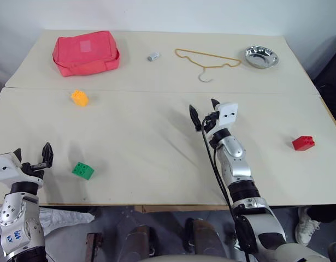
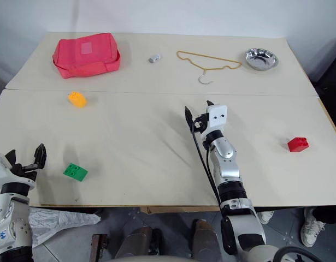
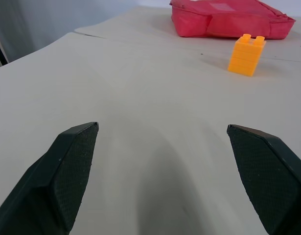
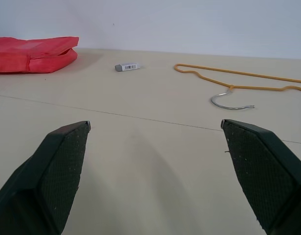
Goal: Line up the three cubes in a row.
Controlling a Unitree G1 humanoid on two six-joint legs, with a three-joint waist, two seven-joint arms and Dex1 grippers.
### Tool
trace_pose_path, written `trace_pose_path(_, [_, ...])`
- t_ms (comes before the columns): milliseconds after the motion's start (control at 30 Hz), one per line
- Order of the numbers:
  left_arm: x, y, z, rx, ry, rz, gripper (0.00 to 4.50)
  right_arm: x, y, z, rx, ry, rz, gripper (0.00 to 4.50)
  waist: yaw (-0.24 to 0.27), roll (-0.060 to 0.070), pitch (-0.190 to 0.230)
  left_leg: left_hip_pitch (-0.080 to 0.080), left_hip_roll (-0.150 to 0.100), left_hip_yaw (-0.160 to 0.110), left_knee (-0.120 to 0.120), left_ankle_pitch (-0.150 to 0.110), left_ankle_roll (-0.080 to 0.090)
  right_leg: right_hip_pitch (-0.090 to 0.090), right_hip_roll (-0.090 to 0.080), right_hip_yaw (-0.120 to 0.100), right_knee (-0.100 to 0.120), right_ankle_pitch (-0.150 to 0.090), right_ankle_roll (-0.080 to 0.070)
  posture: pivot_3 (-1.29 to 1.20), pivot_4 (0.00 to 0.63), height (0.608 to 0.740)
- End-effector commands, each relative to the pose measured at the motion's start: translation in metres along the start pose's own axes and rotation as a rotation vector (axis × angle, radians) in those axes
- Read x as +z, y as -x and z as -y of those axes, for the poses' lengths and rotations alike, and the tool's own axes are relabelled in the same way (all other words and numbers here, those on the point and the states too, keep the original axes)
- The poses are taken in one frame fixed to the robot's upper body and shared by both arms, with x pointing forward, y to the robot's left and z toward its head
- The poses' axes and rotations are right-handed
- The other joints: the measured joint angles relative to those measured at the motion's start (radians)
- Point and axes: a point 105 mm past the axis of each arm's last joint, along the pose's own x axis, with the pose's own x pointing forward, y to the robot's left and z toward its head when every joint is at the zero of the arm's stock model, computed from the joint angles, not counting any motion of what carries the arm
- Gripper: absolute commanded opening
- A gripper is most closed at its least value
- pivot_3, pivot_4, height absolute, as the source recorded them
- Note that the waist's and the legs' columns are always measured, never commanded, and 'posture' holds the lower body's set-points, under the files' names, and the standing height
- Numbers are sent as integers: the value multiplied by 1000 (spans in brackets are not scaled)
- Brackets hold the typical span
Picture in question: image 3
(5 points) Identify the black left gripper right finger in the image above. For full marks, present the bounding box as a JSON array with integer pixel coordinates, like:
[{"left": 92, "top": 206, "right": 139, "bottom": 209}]
[{"left": 227, "top": 124, "right": 301, "bottom": 235}]

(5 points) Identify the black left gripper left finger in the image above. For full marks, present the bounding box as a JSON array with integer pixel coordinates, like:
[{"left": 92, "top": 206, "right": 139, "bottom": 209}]
[{"left": 0, "top": 121, "right": 99, "bottom": 235}]

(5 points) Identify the yellow toy building block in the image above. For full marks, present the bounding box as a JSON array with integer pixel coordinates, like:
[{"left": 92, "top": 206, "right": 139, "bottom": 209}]
[{"left": 227, "top": 33, "right": 267, "bottom": 77}]

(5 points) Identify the pink fabric bag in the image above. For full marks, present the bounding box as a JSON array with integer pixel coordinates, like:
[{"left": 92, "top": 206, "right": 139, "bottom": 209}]
[{"left": 169, "top": 0, "right": 296, "bottom": 40}]

